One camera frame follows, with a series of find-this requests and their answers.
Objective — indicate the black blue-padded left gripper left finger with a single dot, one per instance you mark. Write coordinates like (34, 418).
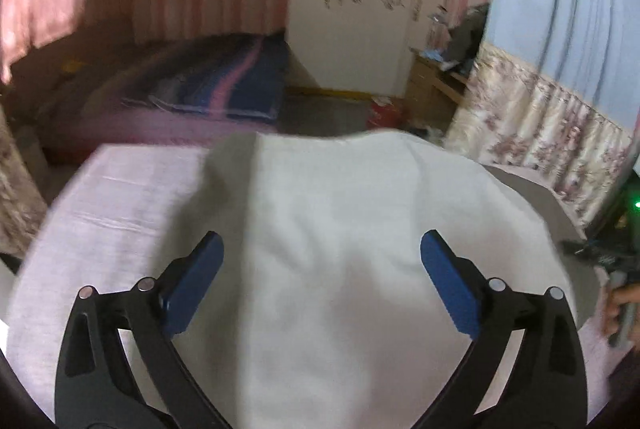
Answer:
(118, 367)

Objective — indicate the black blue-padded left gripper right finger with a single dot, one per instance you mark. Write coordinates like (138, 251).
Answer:
(524, 367)

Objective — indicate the olive and white jacket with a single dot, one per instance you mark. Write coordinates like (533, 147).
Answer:
(322, 315)

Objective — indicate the dark clothes pile on cabinet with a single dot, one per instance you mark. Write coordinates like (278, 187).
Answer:
(465, 40)

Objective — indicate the person's right hand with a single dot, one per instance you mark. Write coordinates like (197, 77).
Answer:
(614, 302)

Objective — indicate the black appliance at right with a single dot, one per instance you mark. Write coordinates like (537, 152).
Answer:
(617, 225)

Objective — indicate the pink floral bed sheet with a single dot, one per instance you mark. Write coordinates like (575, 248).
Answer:
(108, 230)

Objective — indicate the right blue floral curtain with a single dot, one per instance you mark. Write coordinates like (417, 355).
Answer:
(555, 89)

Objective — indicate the blue floral curtain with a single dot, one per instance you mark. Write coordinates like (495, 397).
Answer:
(23, 208)
(555, 89)

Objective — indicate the left blue floral curtain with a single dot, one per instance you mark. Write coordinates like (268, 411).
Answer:
(23, 208)

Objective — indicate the wooden bedside cabinet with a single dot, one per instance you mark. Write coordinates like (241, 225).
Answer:
(432, 95)

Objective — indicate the red item on floor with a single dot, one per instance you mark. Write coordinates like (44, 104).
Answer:
(385, 113)

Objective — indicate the bed with maroon base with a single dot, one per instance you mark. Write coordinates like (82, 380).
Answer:
(97, 86)

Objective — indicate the yellow toy on bed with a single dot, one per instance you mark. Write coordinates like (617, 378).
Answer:
(72, 66)

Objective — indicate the striped blue pink blanket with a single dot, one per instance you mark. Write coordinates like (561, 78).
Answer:
(235, 76)

